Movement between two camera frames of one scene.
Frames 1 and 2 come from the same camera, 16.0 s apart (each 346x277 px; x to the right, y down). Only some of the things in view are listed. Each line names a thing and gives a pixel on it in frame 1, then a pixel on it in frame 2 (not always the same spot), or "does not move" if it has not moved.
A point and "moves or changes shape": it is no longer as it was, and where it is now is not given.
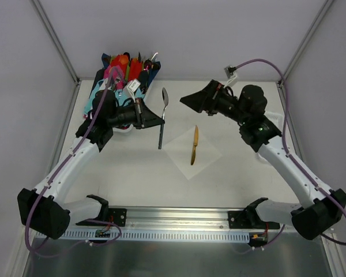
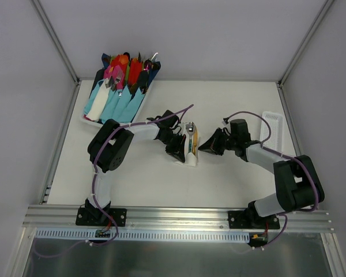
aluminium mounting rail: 175,219 does not move
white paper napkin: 180,150 moves or changes shape
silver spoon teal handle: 165,98 → 190,129
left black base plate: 116,215 does not move
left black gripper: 141,113 → 173,145
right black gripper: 215,96 → 222,141
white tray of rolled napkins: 127,75 does not move
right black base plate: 249,219 does not move
